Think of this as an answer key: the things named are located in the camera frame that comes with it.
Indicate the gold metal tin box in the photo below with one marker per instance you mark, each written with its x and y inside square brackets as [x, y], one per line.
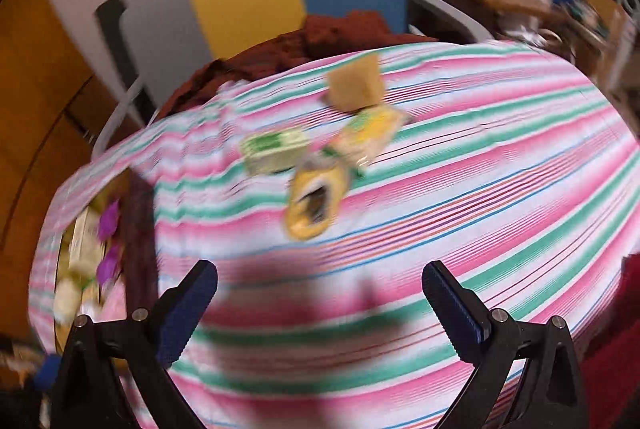
[110, 274]

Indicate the wooden wardrobe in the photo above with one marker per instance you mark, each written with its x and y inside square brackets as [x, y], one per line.
[52, 108]

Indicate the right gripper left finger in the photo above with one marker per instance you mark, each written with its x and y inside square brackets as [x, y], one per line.
[162, 336]

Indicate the small green white box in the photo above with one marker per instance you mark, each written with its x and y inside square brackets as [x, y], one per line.
[273, 151]

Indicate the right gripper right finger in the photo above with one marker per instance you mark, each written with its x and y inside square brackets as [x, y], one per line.
[469, 325]

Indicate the green-ended snack packet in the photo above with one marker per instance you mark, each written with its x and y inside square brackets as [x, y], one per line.
[91, 302]

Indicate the cream cardboard perfume box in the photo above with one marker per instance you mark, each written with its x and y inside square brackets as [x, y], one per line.
[86, 250]

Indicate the dark red cloth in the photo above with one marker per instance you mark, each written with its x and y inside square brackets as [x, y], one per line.
[319, 37]

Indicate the purple wrapped candy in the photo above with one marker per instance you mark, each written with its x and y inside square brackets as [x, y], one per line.
[108, 221]

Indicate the grey yellow blue chair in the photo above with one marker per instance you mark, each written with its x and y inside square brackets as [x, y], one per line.
[170, 39]

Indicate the striped pink green tablecloth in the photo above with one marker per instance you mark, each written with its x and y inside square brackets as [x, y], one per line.
[514, 170]

